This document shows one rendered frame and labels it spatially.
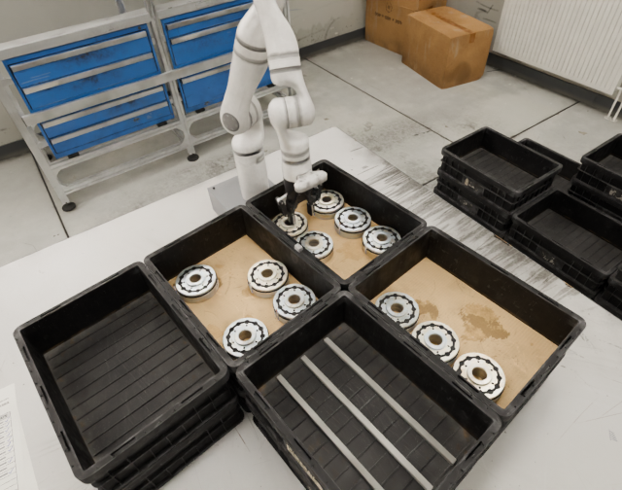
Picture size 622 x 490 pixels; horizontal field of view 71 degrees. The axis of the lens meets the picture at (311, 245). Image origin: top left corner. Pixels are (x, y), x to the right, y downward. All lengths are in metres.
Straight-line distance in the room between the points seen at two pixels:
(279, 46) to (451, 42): 2.79
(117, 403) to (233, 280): 0.38
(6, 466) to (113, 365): 0.31
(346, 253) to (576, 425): 0.65
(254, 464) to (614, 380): 0.86
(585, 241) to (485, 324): 1.07
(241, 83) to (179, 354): 0.67
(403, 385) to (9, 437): 0.90
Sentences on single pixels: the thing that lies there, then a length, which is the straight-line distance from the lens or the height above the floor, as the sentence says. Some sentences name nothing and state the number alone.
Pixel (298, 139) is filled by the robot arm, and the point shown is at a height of 1.13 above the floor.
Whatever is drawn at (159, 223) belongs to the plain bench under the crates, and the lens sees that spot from 1.57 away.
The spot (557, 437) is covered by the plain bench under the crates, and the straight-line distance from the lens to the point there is 1.16.
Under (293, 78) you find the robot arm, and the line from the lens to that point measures 1.00.
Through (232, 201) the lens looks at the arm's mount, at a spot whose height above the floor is 0.80.
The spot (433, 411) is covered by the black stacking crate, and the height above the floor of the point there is 0.83.
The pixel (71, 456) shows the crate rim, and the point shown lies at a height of 0.93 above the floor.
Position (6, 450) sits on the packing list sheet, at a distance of 1.28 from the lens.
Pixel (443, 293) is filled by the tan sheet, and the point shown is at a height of 0.83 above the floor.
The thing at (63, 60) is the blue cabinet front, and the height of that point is 0.81.
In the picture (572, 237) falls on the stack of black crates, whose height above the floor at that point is 0.38.
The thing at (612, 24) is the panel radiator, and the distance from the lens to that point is 3.67.
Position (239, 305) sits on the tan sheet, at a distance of 1.09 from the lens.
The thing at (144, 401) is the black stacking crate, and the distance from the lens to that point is 1.02.
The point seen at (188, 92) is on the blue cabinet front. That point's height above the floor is 0.45.
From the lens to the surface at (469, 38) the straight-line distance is 3.81.
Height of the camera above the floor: 1.69
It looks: 46 degrees down
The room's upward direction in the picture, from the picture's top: 4 degrees counter-clockwise
